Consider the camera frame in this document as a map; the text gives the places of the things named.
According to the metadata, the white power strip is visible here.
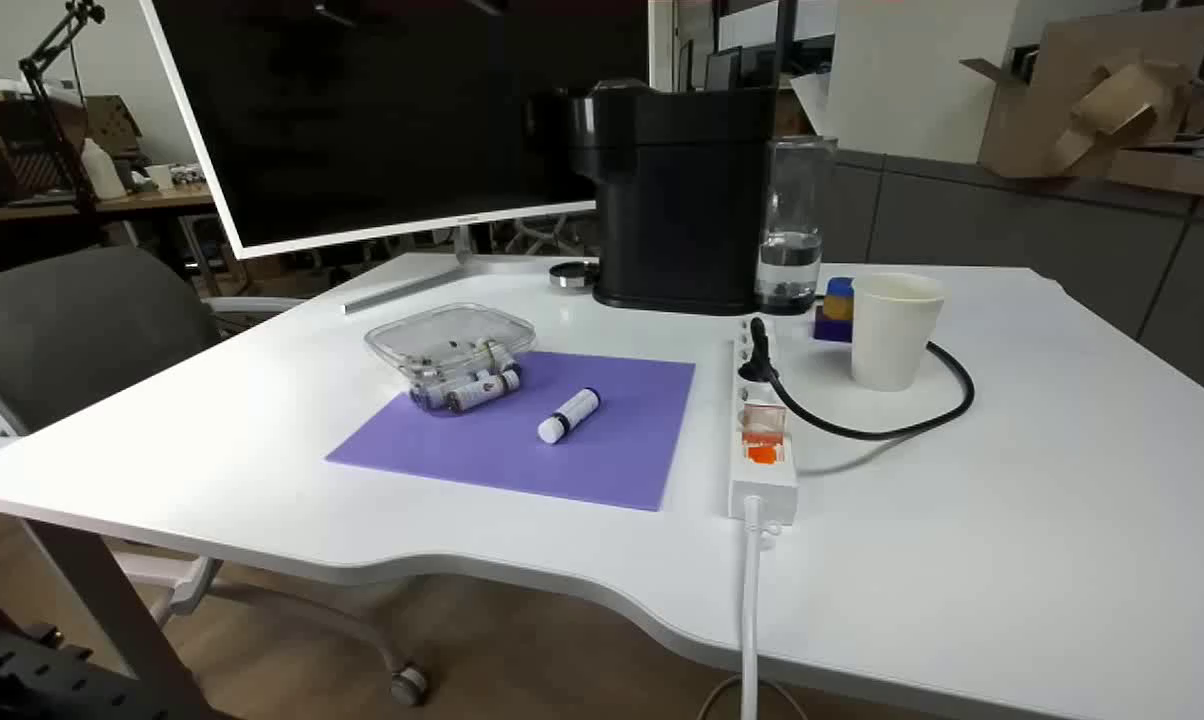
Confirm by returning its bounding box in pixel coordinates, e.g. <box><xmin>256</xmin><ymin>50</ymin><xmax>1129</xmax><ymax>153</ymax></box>
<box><xmin>726</xmin><ymin>312</ymin><xmax>803</xmax><ymax>522</ymax></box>

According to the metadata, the white tube with dark cap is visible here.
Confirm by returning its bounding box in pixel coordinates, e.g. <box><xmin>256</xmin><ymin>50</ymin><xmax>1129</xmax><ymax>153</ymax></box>
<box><xmin>534</xmin><ymin>384</ymin><xmax>603</xmax><ymax>448</ymax></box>

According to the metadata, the purple mat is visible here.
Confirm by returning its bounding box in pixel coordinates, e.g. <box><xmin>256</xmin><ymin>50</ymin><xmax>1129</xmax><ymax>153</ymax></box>
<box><xmin>324</xmin><ymin>347</ymin><xmax>702</xmax><ymax>514</ymax></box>

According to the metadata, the small black round lid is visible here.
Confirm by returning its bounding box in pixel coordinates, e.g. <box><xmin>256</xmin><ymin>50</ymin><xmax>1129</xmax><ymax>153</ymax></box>
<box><xmin>548</xmin><ymin>257</ymin><xmax>603</xmax><ymax>297</ymax></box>

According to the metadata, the small white cylinder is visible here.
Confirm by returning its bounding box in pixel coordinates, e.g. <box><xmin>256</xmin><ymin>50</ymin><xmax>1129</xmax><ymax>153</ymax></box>
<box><xmin>444</xmin><ymin>363</ymin><xmax>528</xmax><ymax>417</ymax></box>
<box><xmin>407</xmin><ymin>347</ymin><xmax>488</xmax><ymax>408</ymax></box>

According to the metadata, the clear plastic container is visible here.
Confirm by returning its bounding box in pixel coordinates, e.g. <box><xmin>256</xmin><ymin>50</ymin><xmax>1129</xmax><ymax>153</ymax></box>
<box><xmin>361</xmin><ymin>299</ymin><xmax>540</xmax><ymax>419</ymax></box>

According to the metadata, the black coffee machine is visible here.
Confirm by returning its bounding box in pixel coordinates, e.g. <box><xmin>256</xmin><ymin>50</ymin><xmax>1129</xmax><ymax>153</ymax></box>
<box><xmin>567</xmin><ymin>74</ymin><xmax>781</xmax><ymax>314</ymax></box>

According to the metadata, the white monitor stand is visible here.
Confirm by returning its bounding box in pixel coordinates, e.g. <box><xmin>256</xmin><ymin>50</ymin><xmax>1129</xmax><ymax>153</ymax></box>
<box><xmin>335</xmin><ymin>223</ymin><xmax>495</xmax><ymax>320</ymax></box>

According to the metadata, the clear glass water carafe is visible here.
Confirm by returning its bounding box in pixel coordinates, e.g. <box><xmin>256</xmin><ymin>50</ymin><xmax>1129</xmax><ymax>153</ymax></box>
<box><xmin>753</xmin><ymin>132</ymin><xmax>831</xmax><ymax>320</ymax></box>

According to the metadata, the blue and yellow block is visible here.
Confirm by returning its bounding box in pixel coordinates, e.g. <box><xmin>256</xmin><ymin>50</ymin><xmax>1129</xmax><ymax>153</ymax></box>
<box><xmin>814</xmin><ymin>273</ymin><xmax>859</xmax><ymax>347</ymax></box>

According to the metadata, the white paper cup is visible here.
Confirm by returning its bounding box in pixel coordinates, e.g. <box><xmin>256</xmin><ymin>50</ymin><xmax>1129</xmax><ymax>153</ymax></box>
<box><xmin>848</xmin><ymin>273</ymin><xmax>953</xmax><ymax>395</ymax></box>

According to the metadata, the white framed computer monitor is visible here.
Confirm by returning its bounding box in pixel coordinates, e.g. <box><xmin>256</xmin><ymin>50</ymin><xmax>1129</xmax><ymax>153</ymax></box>
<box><xmin>138</xmin><ymin>0</ymin><xmax>681</xmax><ymax>263</ymax></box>

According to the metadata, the grey cabinet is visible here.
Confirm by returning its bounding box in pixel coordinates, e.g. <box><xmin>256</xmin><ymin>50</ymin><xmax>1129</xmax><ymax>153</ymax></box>
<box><xmin>814</xmin><ymin>145</ymin><xmax>1204</xmax><ymax>411</ymax></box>

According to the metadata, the wooden background desk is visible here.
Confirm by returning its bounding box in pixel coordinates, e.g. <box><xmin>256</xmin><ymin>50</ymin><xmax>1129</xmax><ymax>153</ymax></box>
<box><xmin>0</xmin><ymin>184</ymin><xmax>218</xmax><ymax>232</ymax></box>

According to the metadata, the white plastic bottle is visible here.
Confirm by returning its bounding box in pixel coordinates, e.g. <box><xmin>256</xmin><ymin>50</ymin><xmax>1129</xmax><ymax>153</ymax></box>
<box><xmin>76</xmin><ymin>137</ymin><xmax>134</xmax><ymax>203</ymax></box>

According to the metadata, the grey office chair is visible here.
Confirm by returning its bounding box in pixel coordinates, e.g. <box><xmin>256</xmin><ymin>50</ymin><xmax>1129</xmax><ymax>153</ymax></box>
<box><xmin>0</xmin><ymin>240</ymin><xmax>436</xmax><ymax>712</ymax></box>

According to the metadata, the grey table leg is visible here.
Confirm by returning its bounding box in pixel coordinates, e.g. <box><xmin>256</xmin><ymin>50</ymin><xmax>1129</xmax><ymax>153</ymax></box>
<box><xmin>18</xmin><ymin>514</ymin><xmax>218</xmax><ymax>720</ymax></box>

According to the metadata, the brown cardboard box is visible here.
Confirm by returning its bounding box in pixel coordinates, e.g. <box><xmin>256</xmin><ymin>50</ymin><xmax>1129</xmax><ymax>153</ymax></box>
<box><xmin>961</xmin><ymin>0</ymin><xmax>1204</xmax><ymax>203</ymax></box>

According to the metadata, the black plug with cable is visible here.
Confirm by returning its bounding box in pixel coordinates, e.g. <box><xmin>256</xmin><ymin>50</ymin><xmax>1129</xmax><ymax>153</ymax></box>
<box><xmin>736</xmin><ymin>312</ymin><xmax>979</xmax><ymax>444</ymax></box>

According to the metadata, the thin grey cable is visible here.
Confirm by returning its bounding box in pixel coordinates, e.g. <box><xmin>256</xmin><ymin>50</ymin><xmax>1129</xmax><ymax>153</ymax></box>
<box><xmin>798</xmin><ymin>432</ymin><xmax>914</xmax><ymax>485</ymax></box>

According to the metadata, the black perforated frame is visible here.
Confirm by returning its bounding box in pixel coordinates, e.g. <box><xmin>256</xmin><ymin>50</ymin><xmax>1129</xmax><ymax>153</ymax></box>
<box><xmin>0</xmin><ymin>620</ymin><xmax>138</xmax><ymax>720</ymax></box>

